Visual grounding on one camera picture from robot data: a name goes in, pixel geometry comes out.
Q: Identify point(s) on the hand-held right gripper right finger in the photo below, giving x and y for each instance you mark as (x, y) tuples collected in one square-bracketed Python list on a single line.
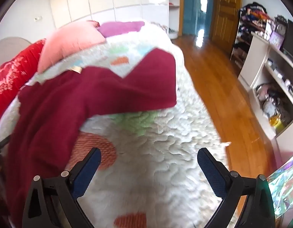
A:
[(211, 171)]

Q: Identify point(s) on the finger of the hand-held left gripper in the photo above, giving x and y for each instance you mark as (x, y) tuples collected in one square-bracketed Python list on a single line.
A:
[(3, 143)]

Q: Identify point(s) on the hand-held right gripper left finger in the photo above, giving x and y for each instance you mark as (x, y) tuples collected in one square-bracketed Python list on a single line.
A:
[(87, 171)]

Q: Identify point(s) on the maroon fleece garment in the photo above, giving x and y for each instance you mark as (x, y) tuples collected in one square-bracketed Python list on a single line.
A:
[(89, 95)]

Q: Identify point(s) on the shoe rack with clothes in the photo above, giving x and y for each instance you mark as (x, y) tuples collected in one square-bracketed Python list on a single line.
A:
[(246, 28)]

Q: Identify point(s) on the heart patterned quilted bedspread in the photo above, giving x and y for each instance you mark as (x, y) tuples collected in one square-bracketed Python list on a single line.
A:
[(160, 147)]

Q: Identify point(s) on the red floral quilt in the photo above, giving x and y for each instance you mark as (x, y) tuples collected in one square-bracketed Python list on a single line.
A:
[(11, 76)]

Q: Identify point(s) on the iridescent bag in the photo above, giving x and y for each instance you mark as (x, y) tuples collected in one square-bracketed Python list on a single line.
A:
[(284, 185)]

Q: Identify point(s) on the pile of soft bags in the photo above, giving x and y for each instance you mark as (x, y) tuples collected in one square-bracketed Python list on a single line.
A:
[(269, 99)]

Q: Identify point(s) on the beige bed headboard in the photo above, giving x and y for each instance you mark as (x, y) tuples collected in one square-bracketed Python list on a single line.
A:
[(9, 49)]

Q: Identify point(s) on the pink ribbed pillow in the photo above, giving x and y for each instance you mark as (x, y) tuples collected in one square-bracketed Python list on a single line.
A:
[(65, 45)]

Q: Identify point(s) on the white shelf unit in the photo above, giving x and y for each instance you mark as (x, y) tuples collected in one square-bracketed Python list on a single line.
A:
[(258, 54)]

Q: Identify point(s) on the purple pillow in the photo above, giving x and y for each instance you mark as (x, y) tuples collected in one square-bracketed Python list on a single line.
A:
[(120, 28)]

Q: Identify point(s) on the purple gift box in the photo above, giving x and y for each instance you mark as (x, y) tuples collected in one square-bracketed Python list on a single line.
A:
[(277, 39)]

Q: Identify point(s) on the wooden door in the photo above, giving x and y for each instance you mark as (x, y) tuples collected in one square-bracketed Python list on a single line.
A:
[(226, 16)]

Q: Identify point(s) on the black monitor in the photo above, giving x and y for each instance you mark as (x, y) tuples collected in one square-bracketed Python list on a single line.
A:
[(292, 38)]

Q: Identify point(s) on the teal glass door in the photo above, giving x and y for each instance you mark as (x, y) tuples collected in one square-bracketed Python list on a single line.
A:
[(189, 4)]

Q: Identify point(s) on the white wall socket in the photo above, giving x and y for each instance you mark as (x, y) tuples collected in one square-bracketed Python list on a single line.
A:
[(37, 18)]

